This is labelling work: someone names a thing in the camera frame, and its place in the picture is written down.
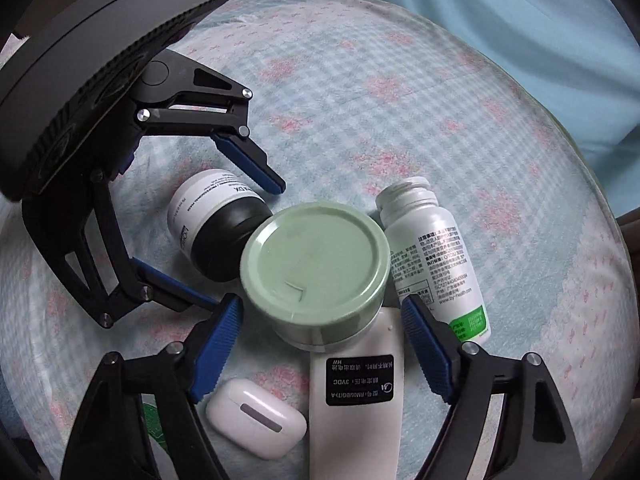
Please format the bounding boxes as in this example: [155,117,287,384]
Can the white earbuds case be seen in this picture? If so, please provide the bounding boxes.
[205,377,307,460]

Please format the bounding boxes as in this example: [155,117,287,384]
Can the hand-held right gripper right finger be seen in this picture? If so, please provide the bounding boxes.
[400,295,586,480]

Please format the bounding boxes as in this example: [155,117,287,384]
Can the green and white packet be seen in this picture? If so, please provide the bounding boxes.
[141,400,174,461]

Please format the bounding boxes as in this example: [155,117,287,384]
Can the white remote control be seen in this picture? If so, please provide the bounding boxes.
[307,305,417,480]

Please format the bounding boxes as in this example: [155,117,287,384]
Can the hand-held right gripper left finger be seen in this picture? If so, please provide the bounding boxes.
[60,294,245,480]

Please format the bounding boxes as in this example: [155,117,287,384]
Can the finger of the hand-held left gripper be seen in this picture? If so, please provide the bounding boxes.
[131,50,287,196]
[20,170,219,331]

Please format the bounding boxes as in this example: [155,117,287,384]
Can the green lidded jar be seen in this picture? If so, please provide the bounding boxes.
[240,201,392,353]

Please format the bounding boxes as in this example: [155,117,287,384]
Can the plaid floral bed sheet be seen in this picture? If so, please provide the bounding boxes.
[0,0,630,480]

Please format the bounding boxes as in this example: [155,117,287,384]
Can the light blue cloth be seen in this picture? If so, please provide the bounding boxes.
[357,0,640,156]

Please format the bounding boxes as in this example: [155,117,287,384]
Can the black jar with white label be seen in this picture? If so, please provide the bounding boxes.
[167,169,273,281]

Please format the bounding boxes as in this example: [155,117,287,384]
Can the white plastic bottle green label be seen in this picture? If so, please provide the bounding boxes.
[375,176,493,346]

